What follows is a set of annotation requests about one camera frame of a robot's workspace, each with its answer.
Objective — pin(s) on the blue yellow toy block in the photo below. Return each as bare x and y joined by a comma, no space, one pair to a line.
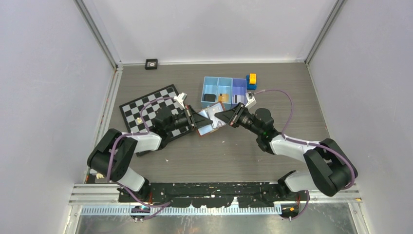
251,81

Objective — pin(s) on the orange card in bin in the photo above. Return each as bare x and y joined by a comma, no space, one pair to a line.
223,97

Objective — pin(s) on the black white chessboard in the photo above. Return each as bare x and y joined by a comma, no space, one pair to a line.
144,107

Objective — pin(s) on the small black square box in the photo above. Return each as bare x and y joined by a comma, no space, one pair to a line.
151,64

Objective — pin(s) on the light blue middle bin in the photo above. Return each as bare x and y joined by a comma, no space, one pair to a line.
224,86

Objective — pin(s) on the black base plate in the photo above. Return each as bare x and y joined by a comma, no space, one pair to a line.
212,194

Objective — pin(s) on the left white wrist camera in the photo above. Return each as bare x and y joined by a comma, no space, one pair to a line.
180,99

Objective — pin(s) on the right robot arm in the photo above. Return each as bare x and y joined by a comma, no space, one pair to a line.
329,169

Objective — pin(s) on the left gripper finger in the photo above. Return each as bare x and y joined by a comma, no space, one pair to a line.
189,112
201,121

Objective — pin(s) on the light blue bin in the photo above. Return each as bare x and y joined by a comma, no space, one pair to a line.
209,87
224,86

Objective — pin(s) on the purple right bin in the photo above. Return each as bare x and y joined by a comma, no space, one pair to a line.
238,88

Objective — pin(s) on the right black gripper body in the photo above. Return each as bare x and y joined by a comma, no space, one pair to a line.
246,121

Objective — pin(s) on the silver black card in bin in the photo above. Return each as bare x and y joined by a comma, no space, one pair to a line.
238,99

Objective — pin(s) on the light blue left bin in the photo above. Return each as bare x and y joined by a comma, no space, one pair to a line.
209,87

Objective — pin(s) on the brown leather card holder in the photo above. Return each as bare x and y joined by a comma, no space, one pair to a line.
210,112

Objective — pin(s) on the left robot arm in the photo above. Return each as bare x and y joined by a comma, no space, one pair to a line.
111,157

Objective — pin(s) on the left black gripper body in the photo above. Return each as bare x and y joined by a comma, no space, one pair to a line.
179,121

